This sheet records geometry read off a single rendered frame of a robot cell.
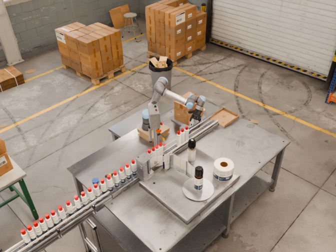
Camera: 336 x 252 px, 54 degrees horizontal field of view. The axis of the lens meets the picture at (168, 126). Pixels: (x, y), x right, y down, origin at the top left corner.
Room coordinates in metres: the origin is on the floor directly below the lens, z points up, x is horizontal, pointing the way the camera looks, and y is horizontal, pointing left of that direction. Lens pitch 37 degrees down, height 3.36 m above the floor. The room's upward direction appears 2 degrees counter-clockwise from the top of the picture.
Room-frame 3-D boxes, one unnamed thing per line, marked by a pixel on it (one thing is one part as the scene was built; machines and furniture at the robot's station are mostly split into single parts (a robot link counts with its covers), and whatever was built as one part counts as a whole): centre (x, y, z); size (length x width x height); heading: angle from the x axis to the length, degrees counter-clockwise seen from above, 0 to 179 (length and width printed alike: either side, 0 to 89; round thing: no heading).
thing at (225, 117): (3.44, -0.72, 0.85); 0.30 x 0.26 x 0.04; 133
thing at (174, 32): (7.20, -0.26, 0.57); 1.20 x 0.85 x 1.14; 137
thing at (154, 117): (2.75, 0.14, 1.38); 0.17 x 0.10 x 0.19; 8
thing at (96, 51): (6.49, 1.58, 0.45); 1.20 x 0.84 x 0.89; 47
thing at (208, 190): (2.20, -0.28, 0.89); 0.31 x 0.31 x 0.01
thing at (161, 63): (5.58, 0.10, 0.50); 0.42 x 0.41 x 0.28; 135
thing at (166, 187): (2.35, -0.21, 0.86); 0.80 x 0.67 x 0.05; 133
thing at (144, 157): (2.40, 0.25, 1.14); 0.14 x 0.11 x 0.01; 133
